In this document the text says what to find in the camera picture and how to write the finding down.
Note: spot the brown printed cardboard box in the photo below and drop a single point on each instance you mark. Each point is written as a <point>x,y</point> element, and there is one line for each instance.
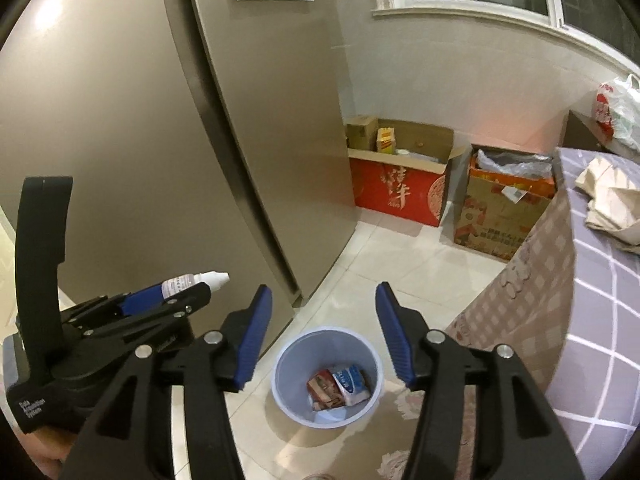
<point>505,194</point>

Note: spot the red snack packet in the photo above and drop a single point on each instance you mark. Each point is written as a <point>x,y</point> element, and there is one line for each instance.
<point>324,392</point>

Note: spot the red white wrapper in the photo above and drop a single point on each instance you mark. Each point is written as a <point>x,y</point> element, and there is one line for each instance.
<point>353,386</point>

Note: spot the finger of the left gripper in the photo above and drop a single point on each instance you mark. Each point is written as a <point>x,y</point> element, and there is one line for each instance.
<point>119,306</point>
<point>162,327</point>

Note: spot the dark wooden side table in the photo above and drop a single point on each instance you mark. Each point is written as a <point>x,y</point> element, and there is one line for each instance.
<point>584,133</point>

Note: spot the white dropper bottle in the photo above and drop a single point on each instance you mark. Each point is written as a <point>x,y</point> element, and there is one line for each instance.
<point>213,279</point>

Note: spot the purple checked tablecloth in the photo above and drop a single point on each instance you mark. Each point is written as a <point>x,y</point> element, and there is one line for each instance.
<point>568,304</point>

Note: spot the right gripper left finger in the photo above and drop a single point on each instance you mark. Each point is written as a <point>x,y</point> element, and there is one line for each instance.
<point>128,434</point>

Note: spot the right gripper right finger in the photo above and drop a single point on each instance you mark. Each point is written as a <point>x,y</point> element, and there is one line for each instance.
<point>516,434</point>

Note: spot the red cardboard box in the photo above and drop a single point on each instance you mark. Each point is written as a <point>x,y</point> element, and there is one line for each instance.
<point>401,168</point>

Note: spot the white plastic shopping bag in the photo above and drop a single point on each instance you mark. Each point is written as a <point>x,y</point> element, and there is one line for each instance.
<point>616,110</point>

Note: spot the beige crumpled cloth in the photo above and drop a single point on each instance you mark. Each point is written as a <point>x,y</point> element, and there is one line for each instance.
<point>613,206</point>

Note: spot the light blue trash bin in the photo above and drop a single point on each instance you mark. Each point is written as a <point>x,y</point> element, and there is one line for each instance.
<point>324,349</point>

